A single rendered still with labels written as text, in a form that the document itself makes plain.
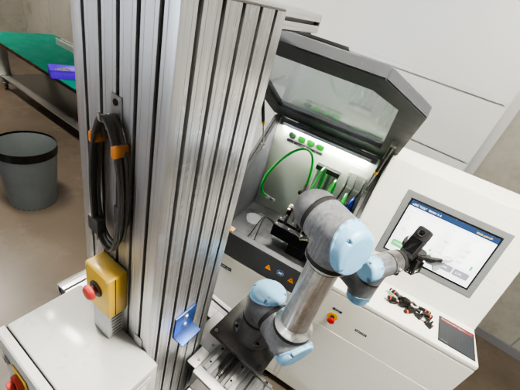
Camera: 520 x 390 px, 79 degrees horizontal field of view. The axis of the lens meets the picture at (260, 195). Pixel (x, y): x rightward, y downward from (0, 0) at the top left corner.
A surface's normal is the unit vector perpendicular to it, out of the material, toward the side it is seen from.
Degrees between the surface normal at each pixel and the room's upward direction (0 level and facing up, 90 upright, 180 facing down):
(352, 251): 83
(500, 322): 90
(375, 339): 90
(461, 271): 76
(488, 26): 90
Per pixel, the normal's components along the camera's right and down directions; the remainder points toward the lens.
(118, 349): 0.25, -0.81
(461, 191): -0.38, 0.19
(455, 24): -0.56, 0.33
